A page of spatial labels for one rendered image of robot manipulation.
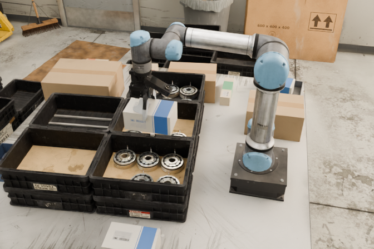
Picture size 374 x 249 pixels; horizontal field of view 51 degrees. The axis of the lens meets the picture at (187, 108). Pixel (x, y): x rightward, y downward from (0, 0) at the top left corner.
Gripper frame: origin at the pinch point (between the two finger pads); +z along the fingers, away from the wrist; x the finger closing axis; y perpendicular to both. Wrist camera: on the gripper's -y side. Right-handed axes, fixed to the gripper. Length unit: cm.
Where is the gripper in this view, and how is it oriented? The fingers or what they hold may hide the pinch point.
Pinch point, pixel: (151, 111)
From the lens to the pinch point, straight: 165.2
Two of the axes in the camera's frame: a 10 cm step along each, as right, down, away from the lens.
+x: -2.2, 5.6, -8.0
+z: 0.1, 8.2, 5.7
